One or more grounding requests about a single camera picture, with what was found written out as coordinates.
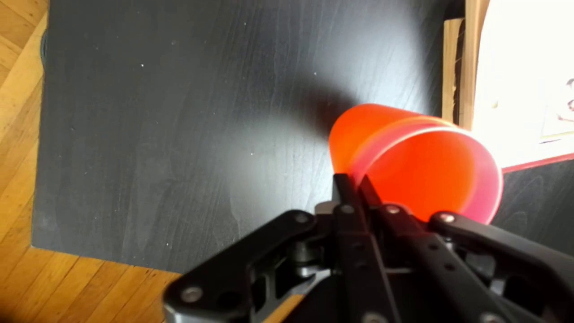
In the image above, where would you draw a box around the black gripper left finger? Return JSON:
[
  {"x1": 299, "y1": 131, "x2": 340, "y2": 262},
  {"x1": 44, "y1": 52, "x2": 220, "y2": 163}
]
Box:
[{"x1": 163, "y1": 172, "x2": 383, "y2": 323}]

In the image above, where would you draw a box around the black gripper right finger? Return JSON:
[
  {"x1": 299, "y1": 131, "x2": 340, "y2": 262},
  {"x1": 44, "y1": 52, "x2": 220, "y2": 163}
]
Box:
[{"x1": 356, "y1": 177, "x2": 574, "y2": 323}]

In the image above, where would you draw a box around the pink plastic cup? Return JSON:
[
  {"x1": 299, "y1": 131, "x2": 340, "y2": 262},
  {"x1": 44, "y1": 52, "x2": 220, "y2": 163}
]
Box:
[{"x1": 326, "y1": 102, "x2": 505, "y2": 226}]

